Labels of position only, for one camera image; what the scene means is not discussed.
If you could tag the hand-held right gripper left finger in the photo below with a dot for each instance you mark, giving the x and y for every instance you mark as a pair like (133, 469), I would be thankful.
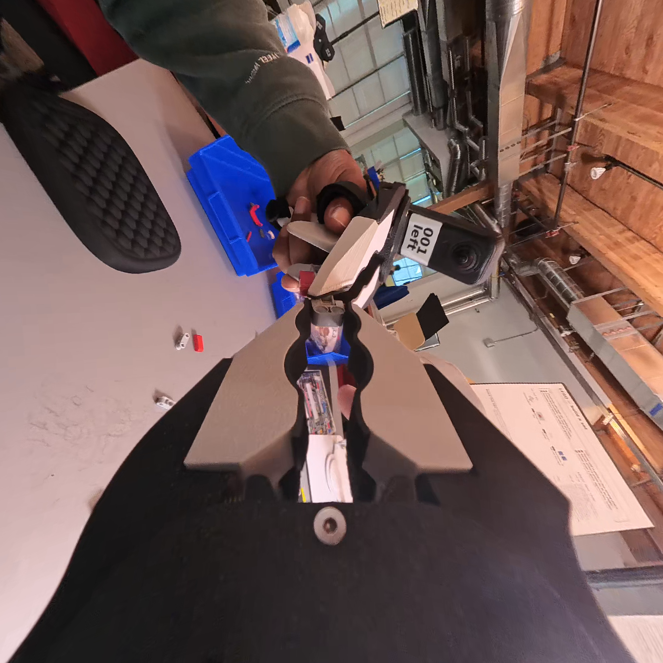
(243, 409)

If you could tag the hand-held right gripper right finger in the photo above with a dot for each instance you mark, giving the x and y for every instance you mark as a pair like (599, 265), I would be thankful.
(414, 414)

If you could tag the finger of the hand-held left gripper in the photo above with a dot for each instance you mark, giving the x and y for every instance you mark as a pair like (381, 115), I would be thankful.
(369, 292)
(352, 254)

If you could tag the grey lego liftarm assembly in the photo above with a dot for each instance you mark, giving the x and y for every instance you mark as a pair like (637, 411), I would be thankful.
(326, 316)

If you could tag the person's left forearm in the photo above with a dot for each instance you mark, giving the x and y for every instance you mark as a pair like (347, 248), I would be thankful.
(233, 67)

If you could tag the light grey lego connector block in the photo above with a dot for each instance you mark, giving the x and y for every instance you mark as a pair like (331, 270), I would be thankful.
(163, 402)

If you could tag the small grey lego piece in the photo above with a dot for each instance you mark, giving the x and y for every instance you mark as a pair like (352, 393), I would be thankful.
(181, 340)

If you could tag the small red lego hook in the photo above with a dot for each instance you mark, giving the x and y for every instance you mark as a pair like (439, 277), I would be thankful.
(254, 213)

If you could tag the person's right hand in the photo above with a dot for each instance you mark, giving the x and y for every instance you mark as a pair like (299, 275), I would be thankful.
(346, 401)

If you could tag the person's left hand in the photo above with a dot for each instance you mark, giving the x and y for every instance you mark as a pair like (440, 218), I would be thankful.
(308, 178)

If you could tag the cardboard box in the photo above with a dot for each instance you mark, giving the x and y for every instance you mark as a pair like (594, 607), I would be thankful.
(412, 331)

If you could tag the crumpled plastic bag with parts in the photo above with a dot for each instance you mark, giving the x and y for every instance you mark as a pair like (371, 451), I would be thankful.
(324, 336)

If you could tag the colourful sticker sheet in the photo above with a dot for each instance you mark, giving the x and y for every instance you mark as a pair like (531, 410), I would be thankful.
(316, 409)

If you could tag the white rounded flat base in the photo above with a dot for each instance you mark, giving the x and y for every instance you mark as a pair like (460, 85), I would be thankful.
(329, 466)

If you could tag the white printed sheet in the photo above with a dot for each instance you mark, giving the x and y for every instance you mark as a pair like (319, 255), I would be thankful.
(564, 456)

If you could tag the black textured chair armrest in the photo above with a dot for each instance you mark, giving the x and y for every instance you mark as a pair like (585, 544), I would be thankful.
(98, 181)

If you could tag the red office chair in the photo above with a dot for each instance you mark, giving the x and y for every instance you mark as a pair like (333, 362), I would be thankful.
(88, 31)

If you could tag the silver air duct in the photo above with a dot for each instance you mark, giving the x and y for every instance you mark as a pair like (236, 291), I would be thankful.
(510, 103)

